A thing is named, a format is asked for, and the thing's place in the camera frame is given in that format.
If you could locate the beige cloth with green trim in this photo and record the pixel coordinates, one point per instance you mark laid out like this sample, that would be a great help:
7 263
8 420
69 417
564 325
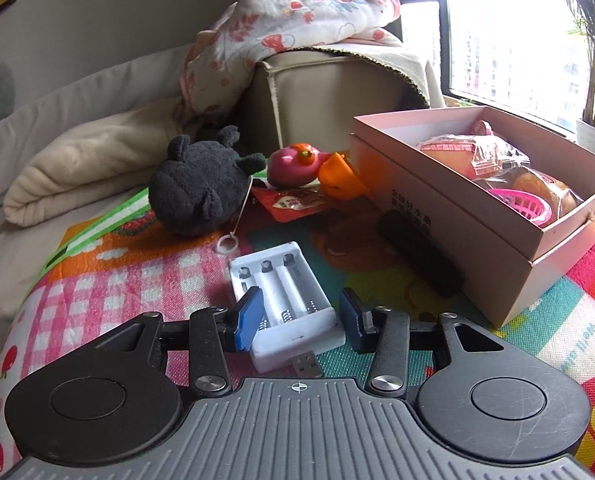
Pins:
417 65

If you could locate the colourful play mat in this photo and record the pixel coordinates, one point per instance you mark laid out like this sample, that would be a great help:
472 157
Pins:
127 280

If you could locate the pink plastic basket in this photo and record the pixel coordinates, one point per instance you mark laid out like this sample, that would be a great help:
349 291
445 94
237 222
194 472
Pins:
525 205

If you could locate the black window frame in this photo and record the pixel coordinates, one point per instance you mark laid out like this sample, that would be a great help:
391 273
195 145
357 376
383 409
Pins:
445 35

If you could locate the pink plastic toy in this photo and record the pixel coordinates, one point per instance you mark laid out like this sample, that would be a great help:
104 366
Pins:
290 166

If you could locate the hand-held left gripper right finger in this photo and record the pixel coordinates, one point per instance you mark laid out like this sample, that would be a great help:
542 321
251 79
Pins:
352 320

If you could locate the white battery charger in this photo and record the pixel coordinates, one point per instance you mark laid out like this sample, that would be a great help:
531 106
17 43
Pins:
297 332

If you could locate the black rectangular bar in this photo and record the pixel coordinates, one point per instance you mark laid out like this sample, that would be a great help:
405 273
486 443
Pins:
417 255

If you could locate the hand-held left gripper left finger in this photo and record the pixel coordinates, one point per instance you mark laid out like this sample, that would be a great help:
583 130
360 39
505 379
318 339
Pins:
247 317

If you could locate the black plush toy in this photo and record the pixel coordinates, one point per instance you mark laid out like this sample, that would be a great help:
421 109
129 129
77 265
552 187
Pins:
197 185

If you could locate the orange plastic toy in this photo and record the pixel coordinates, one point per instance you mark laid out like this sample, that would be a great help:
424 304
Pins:
340 177

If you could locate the beige sofa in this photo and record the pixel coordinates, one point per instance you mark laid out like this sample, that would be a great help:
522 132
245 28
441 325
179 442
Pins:
327 90

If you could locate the red snack packet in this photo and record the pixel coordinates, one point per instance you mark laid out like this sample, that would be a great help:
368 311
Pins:
287 205

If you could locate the floral printed blanket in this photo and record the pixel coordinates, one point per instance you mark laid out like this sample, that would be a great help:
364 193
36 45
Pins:
277 20

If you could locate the beige folded blanket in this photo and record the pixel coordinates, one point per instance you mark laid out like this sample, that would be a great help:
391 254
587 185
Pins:
77 160

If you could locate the pink cardboard box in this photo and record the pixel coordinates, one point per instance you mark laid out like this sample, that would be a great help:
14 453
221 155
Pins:
452 220

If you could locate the clear snack packet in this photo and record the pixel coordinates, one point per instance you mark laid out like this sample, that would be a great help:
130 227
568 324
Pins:
457 152

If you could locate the packaged bread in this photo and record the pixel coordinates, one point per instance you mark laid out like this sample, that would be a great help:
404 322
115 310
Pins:
552 187

